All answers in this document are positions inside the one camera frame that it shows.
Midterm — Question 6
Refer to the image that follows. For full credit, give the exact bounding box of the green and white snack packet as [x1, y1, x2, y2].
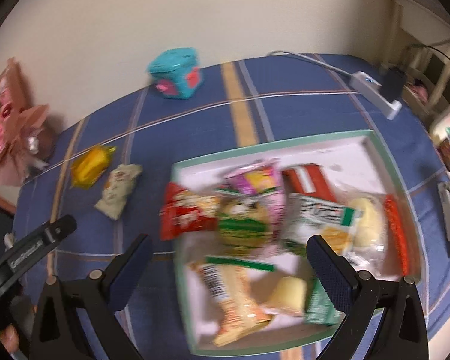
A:
[280, 193, 361, 258]

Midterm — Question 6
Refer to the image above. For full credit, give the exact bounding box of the white power strip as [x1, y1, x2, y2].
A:
[349, 72, 402, 120]

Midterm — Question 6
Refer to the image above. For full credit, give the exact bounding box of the white power strip cable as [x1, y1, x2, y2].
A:
[266, 50, 355, 80]

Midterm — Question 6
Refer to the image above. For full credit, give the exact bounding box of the beige barcode snack packet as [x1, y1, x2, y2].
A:
[187, 260, 273, 348]

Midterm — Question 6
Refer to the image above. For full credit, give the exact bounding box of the teal toy house box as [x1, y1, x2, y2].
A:
[147, 47, 203, 99]

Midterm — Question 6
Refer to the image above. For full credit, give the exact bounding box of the cream-wrapped small snack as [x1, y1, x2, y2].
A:
[95, 164, 143, 220]

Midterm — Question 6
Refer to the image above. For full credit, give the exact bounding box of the blue plaid tablecloth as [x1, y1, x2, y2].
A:
[13, 56, 450, 359]

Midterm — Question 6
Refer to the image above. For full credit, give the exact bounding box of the clear-wrapped round white pastry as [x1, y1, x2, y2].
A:
[347, 195, 388, 272]

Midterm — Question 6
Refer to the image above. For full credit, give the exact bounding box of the black power adapter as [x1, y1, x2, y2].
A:
[379, 67, 407, 103]

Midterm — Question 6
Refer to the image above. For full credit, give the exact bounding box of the red cracker snack packet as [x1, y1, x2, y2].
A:
[160, 182, 221, 241]

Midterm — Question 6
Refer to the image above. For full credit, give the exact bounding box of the black adapter cable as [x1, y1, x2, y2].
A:
[405, 42, 450, 73]

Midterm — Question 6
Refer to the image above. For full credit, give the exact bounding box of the pink flower bouquet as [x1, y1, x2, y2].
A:
[0, 58, 55, 187]

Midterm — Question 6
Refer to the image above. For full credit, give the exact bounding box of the yellow-wrapped snack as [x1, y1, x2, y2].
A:
[70, 145, 116, 189]

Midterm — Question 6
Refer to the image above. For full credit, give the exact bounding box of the white tray with green rim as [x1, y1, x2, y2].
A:
[170, 128, 423, 358]

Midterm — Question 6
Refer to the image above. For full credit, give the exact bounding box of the orange-red snack packet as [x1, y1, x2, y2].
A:
[281, 163, 337, 203]

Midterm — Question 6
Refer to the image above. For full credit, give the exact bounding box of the white desk organizer shelf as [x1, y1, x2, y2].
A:
[395, 0, 450, 130]

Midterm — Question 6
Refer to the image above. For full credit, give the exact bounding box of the pink and yellow snack packet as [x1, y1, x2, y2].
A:
[224, 158, 287, 243]

